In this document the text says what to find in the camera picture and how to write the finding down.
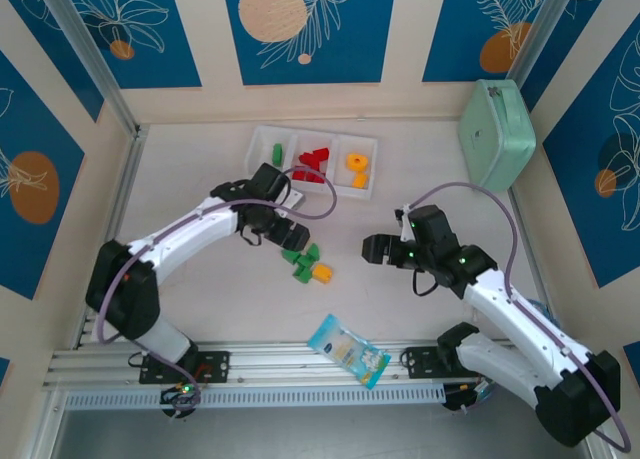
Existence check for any white three-compartment tray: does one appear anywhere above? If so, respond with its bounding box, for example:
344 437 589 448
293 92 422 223
244 125 380 200

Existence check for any blue wet wipes packet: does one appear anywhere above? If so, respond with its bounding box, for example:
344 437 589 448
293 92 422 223
306 313 392 391

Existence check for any mint green zip case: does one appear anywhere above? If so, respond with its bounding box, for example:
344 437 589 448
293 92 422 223
458 78 537 193

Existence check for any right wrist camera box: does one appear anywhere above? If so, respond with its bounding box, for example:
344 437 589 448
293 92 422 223
393 204 419 243

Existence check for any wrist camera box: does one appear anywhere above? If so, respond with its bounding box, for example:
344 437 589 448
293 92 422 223
393 204 419 243
279 188 306 211

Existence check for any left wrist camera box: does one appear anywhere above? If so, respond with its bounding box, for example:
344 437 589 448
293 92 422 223
279 188 306 211

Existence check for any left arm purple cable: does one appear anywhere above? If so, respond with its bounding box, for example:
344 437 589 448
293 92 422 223
97 166 339 410

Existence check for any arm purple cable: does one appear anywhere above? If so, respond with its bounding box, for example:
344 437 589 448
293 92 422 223
97 166 339 410
407 181 631 453

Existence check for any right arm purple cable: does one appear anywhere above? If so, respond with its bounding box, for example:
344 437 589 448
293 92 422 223
407 181 631 453

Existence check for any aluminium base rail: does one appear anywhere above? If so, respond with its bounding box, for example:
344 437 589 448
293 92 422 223
42 339 596 391

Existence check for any white slotted cable duct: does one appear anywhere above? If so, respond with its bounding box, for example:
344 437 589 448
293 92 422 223
63 382 447 411

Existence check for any small circuit board with wires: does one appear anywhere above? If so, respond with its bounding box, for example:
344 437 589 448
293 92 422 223
158 383 205 421
443 378 496 416

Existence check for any aluminium frame post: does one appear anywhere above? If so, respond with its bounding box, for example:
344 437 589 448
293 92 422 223
34 0 149 141
504 0 576 98

